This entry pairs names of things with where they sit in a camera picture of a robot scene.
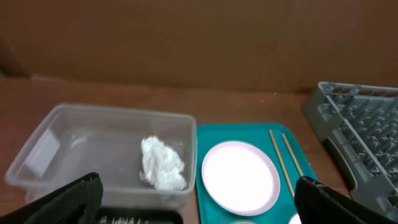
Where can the grey bowl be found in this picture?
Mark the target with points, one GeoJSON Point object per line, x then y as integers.
{"type": "Point", "coordinates": [242, 222]}

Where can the clear plastic bin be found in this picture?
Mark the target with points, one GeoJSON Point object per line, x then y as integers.
{"type": "Point", "coordinates": [75, 139]}

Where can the black tray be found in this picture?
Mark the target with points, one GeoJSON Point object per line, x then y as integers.
{"type": "Point", "coordinates": [108, 215]}

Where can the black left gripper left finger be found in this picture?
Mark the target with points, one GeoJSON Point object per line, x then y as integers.
{"type": "Point", "coordinates": [76, 202]}

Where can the wooden chopstick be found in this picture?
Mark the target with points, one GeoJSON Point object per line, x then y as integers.
{"type": "Point", "coordinates": [284, 170]}
{"type": "Point", "coordinates": [292, 155]}

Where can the white round plate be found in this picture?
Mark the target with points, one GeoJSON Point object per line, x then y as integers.
{"type": "Point", "coordinates": [240, 178]}

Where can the white tissue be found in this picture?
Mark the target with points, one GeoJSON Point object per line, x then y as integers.
{"type": "Point", "coordinates": [162, 166]}

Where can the grey dishwasher rack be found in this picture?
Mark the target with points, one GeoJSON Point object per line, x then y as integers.
{"type": "Point", "coordinates": [358, 126]}

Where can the teal serving tray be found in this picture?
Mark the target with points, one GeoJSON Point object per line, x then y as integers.
{"type": "Point", "coordinates": [256, 134]}

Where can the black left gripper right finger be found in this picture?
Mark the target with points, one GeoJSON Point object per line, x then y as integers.
{"type": "Point", "coordinates": [319, 204]}

